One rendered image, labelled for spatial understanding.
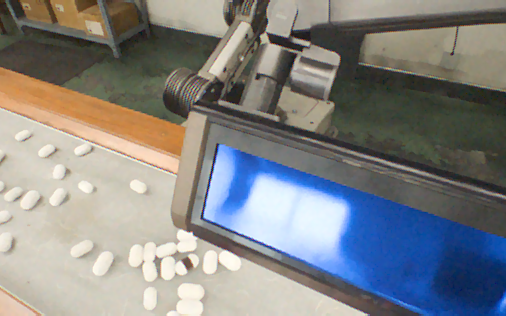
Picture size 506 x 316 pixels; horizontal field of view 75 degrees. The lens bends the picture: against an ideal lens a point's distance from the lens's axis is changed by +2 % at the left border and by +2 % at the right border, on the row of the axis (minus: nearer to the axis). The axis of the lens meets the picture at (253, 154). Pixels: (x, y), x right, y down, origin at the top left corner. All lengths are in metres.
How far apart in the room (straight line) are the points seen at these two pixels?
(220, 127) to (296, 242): 0.07
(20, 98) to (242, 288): 0.73
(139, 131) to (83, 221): 0.22
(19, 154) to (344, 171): 0.76
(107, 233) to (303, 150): 0.50
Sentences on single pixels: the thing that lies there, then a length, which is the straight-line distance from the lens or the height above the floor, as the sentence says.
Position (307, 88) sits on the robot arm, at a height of 0.96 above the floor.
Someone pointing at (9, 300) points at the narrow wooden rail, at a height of 0.76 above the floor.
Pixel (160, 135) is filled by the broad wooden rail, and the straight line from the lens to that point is 0.73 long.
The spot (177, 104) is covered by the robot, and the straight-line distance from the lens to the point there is 0.86.
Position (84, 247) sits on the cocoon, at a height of 0.76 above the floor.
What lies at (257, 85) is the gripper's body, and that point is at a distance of 0.49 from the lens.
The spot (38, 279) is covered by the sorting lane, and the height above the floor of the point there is 0.74.
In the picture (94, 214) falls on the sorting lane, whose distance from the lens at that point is 0.65.
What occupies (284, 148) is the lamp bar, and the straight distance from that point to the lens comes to 0.16.
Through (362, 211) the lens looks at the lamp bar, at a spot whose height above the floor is 1.09.
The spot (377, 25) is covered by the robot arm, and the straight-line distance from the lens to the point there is 0.53.
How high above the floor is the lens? 1.21
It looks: 43 degrees down
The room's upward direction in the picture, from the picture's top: straight up
